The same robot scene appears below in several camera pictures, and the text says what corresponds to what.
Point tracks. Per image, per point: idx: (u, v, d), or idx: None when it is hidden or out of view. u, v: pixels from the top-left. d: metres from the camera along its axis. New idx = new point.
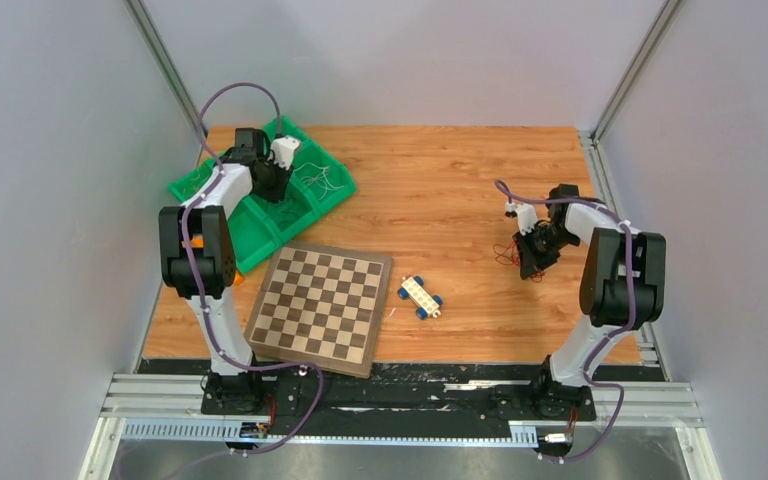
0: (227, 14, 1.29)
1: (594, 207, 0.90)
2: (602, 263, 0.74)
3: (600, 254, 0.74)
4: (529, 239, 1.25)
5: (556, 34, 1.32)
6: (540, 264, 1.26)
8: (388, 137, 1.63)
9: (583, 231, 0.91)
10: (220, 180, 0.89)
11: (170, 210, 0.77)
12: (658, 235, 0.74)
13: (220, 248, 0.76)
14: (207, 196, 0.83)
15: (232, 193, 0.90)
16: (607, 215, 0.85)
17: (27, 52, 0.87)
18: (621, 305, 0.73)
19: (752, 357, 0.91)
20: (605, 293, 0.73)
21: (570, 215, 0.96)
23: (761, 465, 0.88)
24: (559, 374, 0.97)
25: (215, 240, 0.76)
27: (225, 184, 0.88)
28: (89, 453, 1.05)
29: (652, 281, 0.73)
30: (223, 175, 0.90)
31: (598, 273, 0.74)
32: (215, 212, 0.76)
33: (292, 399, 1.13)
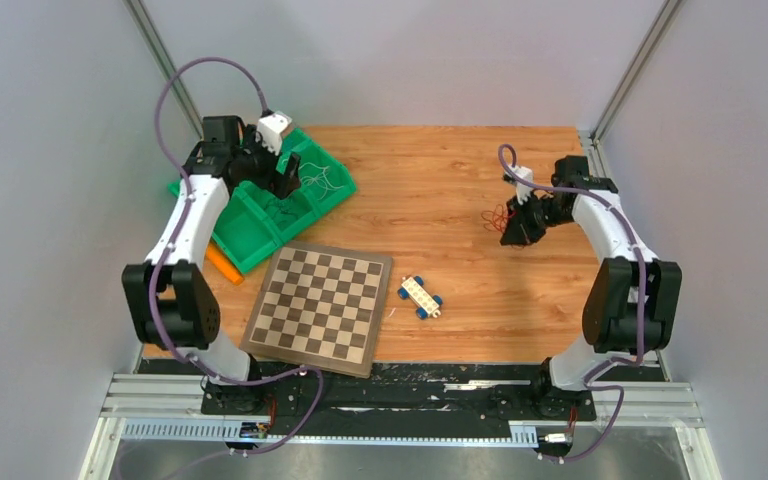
0: (227, 14, 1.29)
1: (608, 207, 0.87)
2: (611, 299, 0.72)
3: (611, 290, 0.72)
4: (526, 209, 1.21)
5: (556, 35, 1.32)
6: (532, 235, 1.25)
8: (388, 137, 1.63)
9: (588, 227, 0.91)
10: (191, 211, 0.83)
11: (138, 269, 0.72)
12: (672, 264, 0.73)
13: (196, 307, 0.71)
14: (176, 243, 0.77)
15: (204, 222, 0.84)
16: (621, 222, 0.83)
17: (26, 53, 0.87)
18: (626, 337, 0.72)
19: (752, 357, 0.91)
20: (612, 326, 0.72)
21: (576, 205, 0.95)
23: (761, 465, 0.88)
24: (558, 382, 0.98)
25: (188, 301, 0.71)
27: (193, 221, 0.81)
28: (89, 453, 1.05)
29: (662, 315, 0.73)
30: (193, 202, 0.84)
31: (605, 308, 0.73)
32: (188, 271, 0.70)
33: (292, 399, 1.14)
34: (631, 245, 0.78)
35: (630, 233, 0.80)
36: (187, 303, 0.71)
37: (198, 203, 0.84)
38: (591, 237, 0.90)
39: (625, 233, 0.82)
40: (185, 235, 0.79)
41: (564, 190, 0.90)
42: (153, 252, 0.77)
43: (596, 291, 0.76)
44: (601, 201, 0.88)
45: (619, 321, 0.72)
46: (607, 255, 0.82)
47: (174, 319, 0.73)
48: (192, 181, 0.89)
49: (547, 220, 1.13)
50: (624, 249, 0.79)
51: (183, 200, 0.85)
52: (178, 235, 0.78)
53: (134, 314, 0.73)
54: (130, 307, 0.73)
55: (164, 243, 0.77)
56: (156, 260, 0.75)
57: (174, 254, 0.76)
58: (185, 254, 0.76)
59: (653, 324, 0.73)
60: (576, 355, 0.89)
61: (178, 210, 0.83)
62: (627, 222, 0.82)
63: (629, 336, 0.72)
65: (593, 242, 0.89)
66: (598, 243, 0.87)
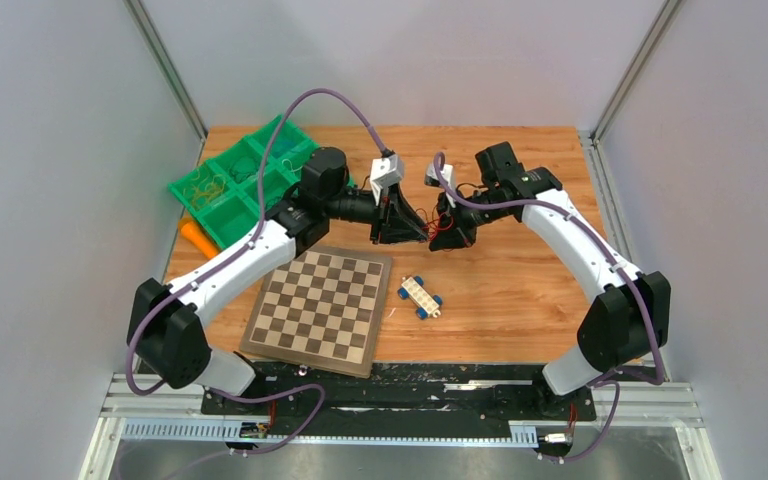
0: (227, 14, 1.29)
1: (566, 217, 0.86)
2: (620, 330, 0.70)
3: (614, 326, 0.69)
4: (459, 210, 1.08)
5: (556, 35, 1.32)
6: (469, 233, 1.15)
8: (388, 137, 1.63)
9: (547, 235, 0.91)
10: (239, 256, 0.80)
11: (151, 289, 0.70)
12: (658, 276, 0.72)
13: (177, 357, 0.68)
14: (200, 284, 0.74)
15: (249, 271, 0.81)
16: (586, 234, 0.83)
17: (26, 52, 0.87)
18: (636, 352, 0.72)
19: (751, 358, 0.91)
20: (618, 354, 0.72)
21: (526, 213, 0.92)
23: (760, 464, 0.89)
24: (560, 390, 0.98)
25: (172, 348, 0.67)
27: (228, 270, 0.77)
28: (89, 453, 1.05)
29: (659, 326, 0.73)
30: (247, 250, 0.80)
31: (612, 343, 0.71)
32: (188, 322, 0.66)
33: (292, 399, 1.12)
34: (612, 265, 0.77)
35: (608, 253, 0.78)
36: (173, 346, 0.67)
37: (252, 253, 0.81)
38: (553, 246, 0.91)
39: (597, 248, 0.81)
40: (214, 280, 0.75)
41: (512, 204, 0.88)
42: (181, 278, 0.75)
43: (594, 320, 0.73)
44: (557, 211, 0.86)
45: (627, 342, 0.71)
46: (585, 275, 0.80)
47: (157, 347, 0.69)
48: (266, 225, 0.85)
49: (487, 216, 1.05)
50: (605, 268, 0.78)
51: (243, 243, 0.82)
52: (208, 277, 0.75)
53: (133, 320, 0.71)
54: (132, 312, 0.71)
55: (192, 277, 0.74)
56: (175, 288, 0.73)
57: (191, 294, 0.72)
58: (199, 300, 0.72)
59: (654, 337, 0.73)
60: (573, 363, 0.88)
61: (232, 248, 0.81)
62: (595, 236, 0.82)
63: (635, 355, 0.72)
65: (556, 249, 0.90)
66: (566, 256, 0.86)
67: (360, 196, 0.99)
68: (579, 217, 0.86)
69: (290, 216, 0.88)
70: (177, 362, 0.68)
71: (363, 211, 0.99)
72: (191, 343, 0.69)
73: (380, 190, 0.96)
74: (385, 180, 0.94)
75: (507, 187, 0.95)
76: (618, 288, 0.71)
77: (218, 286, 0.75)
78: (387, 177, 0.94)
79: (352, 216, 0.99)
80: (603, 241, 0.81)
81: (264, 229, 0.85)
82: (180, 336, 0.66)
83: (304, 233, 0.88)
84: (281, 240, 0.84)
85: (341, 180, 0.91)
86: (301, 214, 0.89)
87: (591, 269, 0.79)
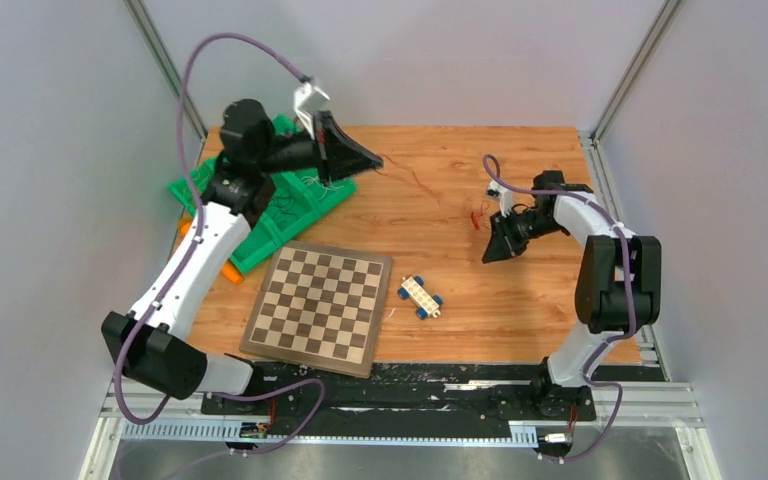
0: (227, 14, 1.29)
1: (584, 201, 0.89)
2: (597, 273, 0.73)
3: (597, 266, 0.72)
4: (510, 223, 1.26)
5: (556, 35, 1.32)
6: (516, 246, 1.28)
8: (388, 137, 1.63)
9: (571, 226, 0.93)
10: (193, 256, 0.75)
11: (110, 329, 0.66)
12: (650, 238, 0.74)
13: (171, 373, 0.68)
14: (163, 300, 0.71)
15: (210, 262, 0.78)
16: (598, 212, 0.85)
17: (25, 54, 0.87)
18: (619, 312, 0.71)
19: (751, 357, 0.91)
20: (601, 302, 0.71)
21: (557, 205, 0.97)
23: (761, 464, 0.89)
24: (559, 379, 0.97)
25: (163, 368, 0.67)
27: (187, 275, 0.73)
28: (89, 453, 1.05)
29: (649, 288, 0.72)
30: (196, 246, 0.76)
31: (594, 284, 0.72)
32: (166, 342, 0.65)
33: (292, 399, 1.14)
34: (611, 226, 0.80)
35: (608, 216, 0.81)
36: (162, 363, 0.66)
37: (205, 247, 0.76)
38: (578, 235, 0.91)
39: (602, 218, 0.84)
40: (176, 289, 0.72)
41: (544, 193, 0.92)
42: (142, 301, 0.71)
43: (585, 271, 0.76)
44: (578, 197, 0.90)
45: (610, 296, 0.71)
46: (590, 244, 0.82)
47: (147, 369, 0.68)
48: (206, 211, 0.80)
49: (532, 229, 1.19)
50: (605, 230, 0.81)
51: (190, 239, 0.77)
52: (168, 289, 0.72)
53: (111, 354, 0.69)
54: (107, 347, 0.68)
55: (154, 294, 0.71)
56: (139, 313, 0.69)
57: (157, 314, 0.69)
58: (168, 317, 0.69)
59: (642, 298, 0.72)
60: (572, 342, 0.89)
61: (181, 250, 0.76)
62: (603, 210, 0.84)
63: (618, 309, 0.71)
65: (577, 238, 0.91)
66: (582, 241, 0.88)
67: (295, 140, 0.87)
68: (597, 201, 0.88)
69: (228, 190, 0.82)
70: (174, 375, 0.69)
71: (304, 155, 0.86)
72: (178, 356, 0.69)
73: (310, 117, 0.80)
74: (311, 106, 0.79)
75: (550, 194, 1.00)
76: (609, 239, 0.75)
77: (182, 297, 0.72)
78: (310, 98, 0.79)
79: (295, 164, 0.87)
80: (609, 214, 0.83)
81: (206, 216, 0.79)
82: (164, 353, 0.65)
83: (248, 201, 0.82)
84: (228, 222, 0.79)
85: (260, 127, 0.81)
86: (239, 185, 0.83)
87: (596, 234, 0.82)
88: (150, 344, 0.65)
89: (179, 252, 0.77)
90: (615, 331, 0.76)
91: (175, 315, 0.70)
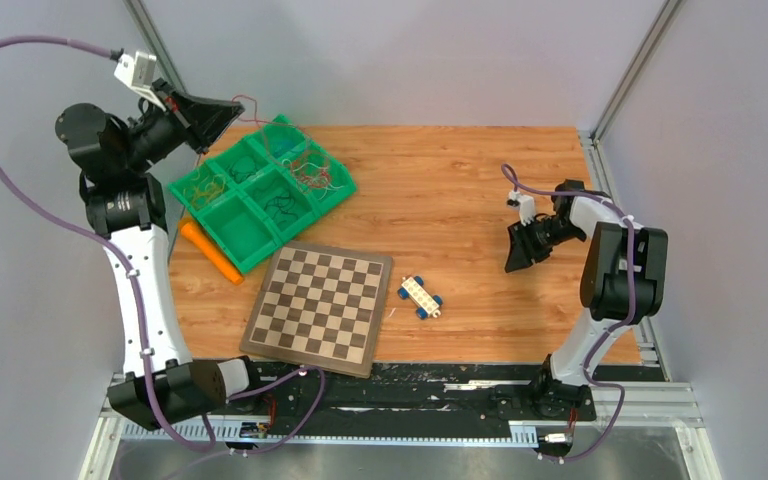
0: (227, 15, 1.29)
1: (598, 200, 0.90)
2: (602, 256, 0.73)
3: (602, 250, 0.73)
4: (530, 231, 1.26)
5: (556, 35, 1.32)
6: (539, 254, 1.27)
8: (388, 137, 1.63)
9: (587, 225, 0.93)
10: (144, 292, 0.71)
11: (125, 399, 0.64)
12: (659, 229, 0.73)
13: (204, 395, 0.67)
14: (151, 344, 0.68)
15: (164, 282, 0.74)
16: (611, 210, 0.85)
17: (27, 53, 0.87)
18: (620, 299, 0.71)
19: (751, 357, 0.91)
20: (604, 286, 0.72)
21: (574, 207, 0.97)
23: (760, 464, 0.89)
24: (559, 372, 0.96)
25: (196, 395, 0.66)
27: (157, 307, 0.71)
28: (89, 453, 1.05)
29: (653, 277, 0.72)
30: (139, 279, 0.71)
31: (598, 268, 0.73)
32: (184, 369, 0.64)
33: (292, 399, 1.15)
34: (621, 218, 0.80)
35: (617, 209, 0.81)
36: (199, 394, 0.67)
37: (147, 275, 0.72)
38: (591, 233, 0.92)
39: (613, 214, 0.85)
40: (157, 325, 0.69)
41: (558, 193, 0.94)
42: (129, 361, 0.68)
43: (590, 255, 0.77)
44: (593, 197, 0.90)
45: (614, 281, 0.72)
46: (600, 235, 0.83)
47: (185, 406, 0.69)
48: (116, 245, 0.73)
49: (548, 235, 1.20)
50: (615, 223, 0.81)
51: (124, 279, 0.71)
52: (147, 331, 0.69)
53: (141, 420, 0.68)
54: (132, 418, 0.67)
55: (138, 346, 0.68)
56: (137, 370, 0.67)
57: (156, 358, 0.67)
58: (168, 353, 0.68)
59: (646, 286, 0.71)
60: (577, 338, 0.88)
61: (127, 296, 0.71)
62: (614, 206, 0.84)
63: (619, 295, 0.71)
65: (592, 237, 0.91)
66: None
67: (147, 121, 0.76)
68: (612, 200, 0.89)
69: (119, 210, 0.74)
70: (210, 394, 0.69)
71: (165, 136, 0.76)
72: (203, 378, 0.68)
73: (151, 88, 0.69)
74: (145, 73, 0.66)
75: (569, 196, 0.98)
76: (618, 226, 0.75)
77: (166, 329, 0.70)
78: (143, 67, 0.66)
79: (162, 148, 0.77)
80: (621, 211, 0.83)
81: (120, 248, 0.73)
82: (193, 386, 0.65)
83: (149, 206, 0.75)
84: (146, 239, 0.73)
85: (111, 134, 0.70)
86: (124, 197, 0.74)
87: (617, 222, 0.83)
88: (175, 387, 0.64)
89: (126, 300, 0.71)
90: (616, 321, 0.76)
91: (172, 347, 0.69)
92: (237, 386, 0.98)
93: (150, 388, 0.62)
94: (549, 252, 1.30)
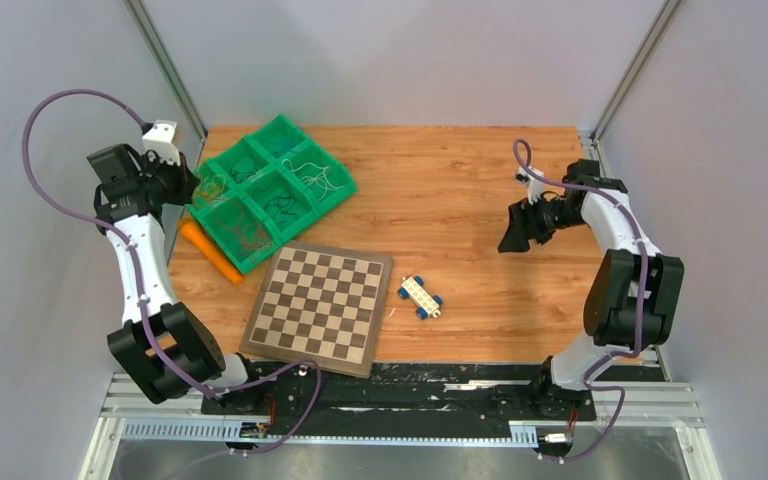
0: (226, 14, 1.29)
1: (613, 204, 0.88)
2: (611, 289, 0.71)
3: (611, 279, 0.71)
4: (537, 211, 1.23)
5: (556, 35, 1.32)
6: (542, 236, 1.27)
8: (387, 137, 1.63)
9: (596, 223, 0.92)
10: (140, 258, 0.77)
11: (121, 340, 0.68)
12: (675, 259, 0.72)
13: (198, 344, 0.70)
14: (147, 292, 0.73)
15: (158, 255, 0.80)
16: (627, 223, 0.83)
17: (27, 53, 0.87)
18: (626, 330, 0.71)
19: (751, 357, 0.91)
20: (610, 314, 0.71)
21: (585, 202, 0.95)
23: (761, 464, 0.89)
24: (559, 380, 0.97)
25: (189, 340, 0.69)
27: (150, 264, 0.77)
28: (89, 453, 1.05)
29: (663, 309, 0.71)
30: (137, 250, 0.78)
31: (605, 299, 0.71)
32: (181, 310, 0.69)
33: (292, 399, 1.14)
34: (635, 240, 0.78)
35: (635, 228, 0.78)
36: (193, 342, 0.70)
37: (144, 245, 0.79)
38: (597, 234, 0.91)
39: (629, 227, 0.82)
40: (153, 279, 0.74)
41: (573, 186, 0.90)
42: (126, 312, 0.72)
43: (597, 281, 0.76)
44: (609, 199, 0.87)
45: (619, 312, 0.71)
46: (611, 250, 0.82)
47: (184, 362, 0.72)
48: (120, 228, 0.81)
49: (557, 220, 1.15)
50: (628, 243, 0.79)
51: (122, 251, 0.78)
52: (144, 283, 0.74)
53: (139, 378, 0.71)
54: (128, 371, 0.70)
55: (134, 298, 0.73)
56: (136, 317, 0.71)
57: (152, 303, 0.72)
58: (163, 299, 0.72)
59: (653, 317, 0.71)
60: (576, 353, 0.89)
61: (125, 263, 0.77)
62: (632, 219, 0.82)
63: (627, 324, 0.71)
65: (599, 239, 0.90)
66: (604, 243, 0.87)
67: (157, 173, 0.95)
68: (627, 207, 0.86)
69: (123, 206, 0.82)
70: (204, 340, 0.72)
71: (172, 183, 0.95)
72: (197, 326, 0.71)
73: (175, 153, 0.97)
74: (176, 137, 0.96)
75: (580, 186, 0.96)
76: (631, 255, 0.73)
77: (160, 283, 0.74)
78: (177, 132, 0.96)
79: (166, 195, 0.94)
80: (635, 223, 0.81)
81: (122, 230, 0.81)
82: (187, 326, 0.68)
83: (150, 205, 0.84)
84: (144, 222, 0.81)
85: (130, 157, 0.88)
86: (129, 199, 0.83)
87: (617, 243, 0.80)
88: (168, 328, 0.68)
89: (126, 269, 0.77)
90: (621, 347, 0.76)
91: (167, 293, 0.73)
92: (234, 385, 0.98)
93: (146, 323, 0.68)
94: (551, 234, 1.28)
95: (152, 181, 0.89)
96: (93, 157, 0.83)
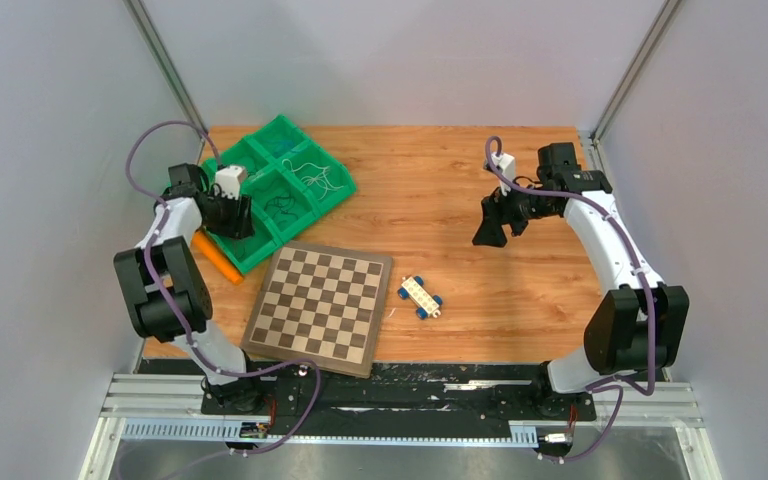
0: (225, 14, 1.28)
1: (604, 217, 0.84)
2: (618, 333, 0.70)
3: (618, 326, 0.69)
4: (512, 201, 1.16)
5: (556, 35, 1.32)
6: (516, 226, 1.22)
8: (387, 137, 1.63)
9: (582, 232, 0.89)
10: (169, 216, 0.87)
11: (126, 256, 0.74)
12: (679, 290, 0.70)
13: (190, 281, 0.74)
14: (161, 232, 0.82)
15: (186, 225, 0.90)
16: (626, 246, 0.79)
17: (25, 52, 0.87)
18: (638, 360, 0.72)
19: (752, 356, 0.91)
20: (618, 355, 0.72)
21: (568, 207, 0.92)
23: (760, 463, 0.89)
24: (558, 387, 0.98)
25: (184, 275, 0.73)
27: (176, 219, 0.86)
28: (89, 453, 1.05)
29: (670, 336, 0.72)
30: (169, 211, 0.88)
31: (613, 342, 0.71)
32: (180, 243, 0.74)
33: (292, 399, 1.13)
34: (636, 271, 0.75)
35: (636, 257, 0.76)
36: (186, 275, 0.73)
37: (176, 211, 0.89)
38: (585, 243, 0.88)
39: (626, 249, 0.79)
40: (172, 227, 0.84)
41: (554, 193, 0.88)
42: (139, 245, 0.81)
43: (601, 317, 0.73)
44: (597, 209, 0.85)
45: (627, 348, 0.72)
46: (609, 276, 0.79)
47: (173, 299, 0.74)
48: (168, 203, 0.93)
49: (533, 211, 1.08)
50: (628, 276, 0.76)
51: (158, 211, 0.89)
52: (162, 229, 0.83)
53: (127, 300, 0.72)
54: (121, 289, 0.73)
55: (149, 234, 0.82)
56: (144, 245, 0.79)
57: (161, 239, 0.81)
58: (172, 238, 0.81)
59: (660, 347, 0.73)
60: (576, 359, 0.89)
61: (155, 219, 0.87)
62: (627, 237, 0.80)
63: (637, 360, 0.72)
65: (585, 248, 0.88)
66: (594, 256, 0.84)
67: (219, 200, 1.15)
68: (619, 221, 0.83)
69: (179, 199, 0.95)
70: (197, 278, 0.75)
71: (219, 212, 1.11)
72: (194, 265, 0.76)
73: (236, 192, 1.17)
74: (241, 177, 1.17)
75: (558, 180, 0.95)
76: (633, 293, 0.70)
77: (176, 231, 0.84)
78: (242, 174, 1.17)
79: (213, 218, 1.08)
80: (632, 243, 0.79)
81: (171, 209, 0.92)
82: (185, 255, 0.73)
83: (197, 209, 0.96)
84: (186, 209, 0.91)
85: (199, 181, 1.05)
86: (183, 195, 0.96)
87: (614, 269, 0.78)
88: (166, 255, 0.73)
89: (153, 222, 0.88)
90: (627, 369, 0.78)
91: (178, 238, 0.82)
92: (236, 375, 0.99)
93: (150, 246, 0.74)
94: (522, 228, 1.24)
95: (209, 199, 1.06)
96: (172, 168, 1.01)
